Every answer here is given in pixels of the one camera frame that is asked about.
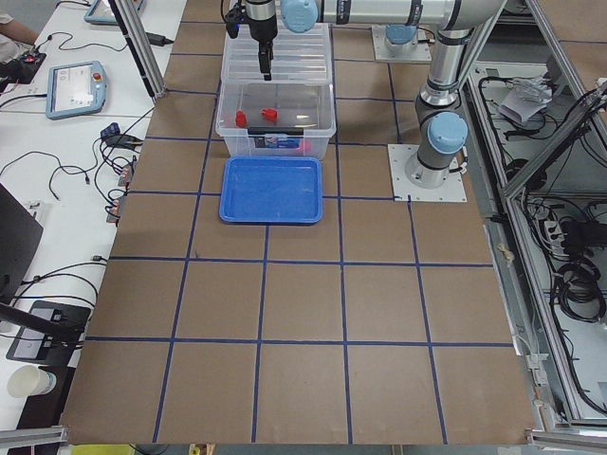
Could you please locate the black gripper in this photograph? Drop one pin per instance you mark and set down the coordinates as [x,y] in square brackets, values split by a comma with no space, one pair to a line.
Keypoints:
[262,26]

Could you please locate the clear plastic box lid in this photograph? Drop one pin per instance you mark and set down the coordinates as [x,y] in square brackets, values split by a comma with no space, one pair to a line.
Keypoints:
[302,58]

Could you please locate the red block from tray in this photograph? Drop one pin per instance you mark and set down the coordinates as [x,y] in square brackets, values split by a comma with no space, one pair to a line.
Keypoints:
[270,114]

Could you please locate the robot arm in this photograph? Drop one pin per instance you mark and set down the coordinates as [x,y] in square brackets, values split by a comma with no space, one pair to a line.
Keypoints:
[443,133]

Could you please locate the clear plastic storage box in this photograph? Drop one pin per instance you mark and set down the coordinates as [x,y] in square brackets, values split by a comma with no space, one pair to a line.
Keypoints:
[310,107]

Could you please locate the red block in box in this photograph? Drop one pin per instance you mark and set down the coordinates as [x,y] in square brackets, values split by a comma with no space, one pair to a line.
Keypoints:
[241,119]
[305,147]

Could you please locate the black power adapter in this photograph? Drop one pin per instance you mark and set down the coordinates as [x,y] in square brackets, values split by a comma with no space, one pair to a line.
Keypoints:
[155,39]

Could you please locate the blue plastic tray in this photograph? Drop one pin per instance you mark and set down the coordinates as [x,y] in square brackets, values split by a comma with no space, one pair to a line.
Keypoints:
[272,190]

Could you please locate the black monitor stand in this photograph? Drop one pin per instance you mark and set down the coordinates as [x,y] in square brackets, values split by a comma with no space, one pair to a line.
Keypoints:
[49,333]

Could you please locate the white paper cup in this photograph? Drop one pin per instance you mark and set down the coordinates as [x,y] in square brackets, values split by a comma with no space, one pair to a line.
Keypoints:
[31,381]

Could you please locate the black box latch handle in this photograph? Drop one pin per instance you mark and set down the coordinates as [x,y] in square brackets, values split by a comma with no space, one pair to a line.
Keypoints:
[275,131]

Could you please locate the aluminium frame post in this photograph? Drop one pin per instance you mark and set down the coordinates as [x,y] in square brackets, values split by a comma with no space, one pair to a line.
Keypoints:
[134,34]

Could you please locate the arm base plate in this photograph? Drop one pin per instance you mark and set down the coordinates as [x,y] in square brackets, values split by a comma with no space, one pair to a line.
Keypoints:
[402,44]
[412,182]

